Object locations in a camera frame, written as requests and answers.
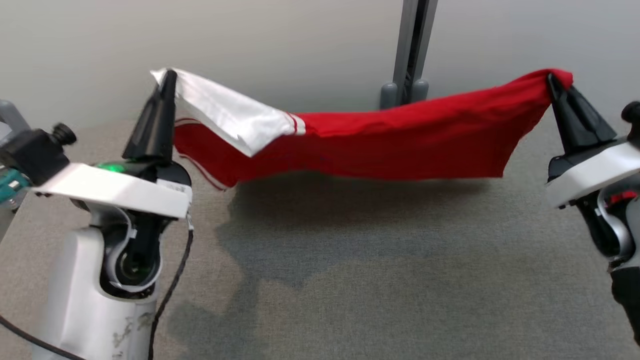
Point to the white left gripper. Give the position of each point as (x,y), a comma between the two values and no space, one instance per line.
(120,192)

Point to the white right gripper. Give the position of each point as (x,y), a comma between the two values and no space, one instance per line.
(590,175)

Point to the red shirt with white trim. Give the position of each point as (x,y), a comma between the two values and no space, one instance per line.
(380,145)

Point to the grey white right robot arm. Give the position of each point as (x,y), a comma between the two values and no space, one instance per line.
(622,240)

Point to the grey metal table leg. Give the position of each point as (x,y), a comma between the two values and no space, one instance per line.
(12,117)

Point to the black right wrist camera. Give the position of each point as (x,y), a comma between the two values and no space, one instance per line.
(632,119)

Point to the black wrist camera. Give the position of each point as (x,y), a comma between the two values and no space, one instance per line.
(35,152)
(632,119)

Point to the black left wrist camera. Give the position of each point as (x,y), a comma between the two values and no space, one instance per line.
(35,152)

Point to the teal left camera connector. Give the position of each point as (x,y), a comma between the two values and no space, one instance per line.
(11,187)

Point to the grey partition post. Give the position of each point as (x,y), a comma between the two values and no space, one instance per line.
(411,50)

